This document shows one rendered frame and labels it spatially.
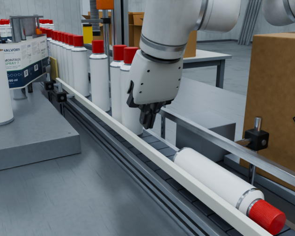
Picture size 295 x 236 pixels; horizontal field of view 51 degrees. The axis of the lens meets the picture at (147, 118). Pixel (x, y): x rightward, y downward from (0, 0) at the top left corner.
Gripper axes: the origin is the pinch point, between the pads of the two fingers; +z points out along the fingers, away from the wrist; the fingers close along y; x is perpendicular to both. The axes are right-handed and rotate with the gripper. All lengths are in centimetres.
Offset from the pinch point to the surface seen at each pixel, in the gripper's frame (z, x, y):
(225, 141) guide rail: -8.5, 18.6, -3.2
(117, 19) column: -2.7, -47.5, -12.8
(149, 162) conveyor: 3.8, 8.8, 3.5
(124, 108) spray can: 1.9, -6.9, 2.1
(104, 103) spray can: 12.2, -23.1, -0.1
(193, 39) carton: 58, -155, -136
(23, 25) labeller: 11, -80, 12
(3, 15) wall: 303, -860, -55
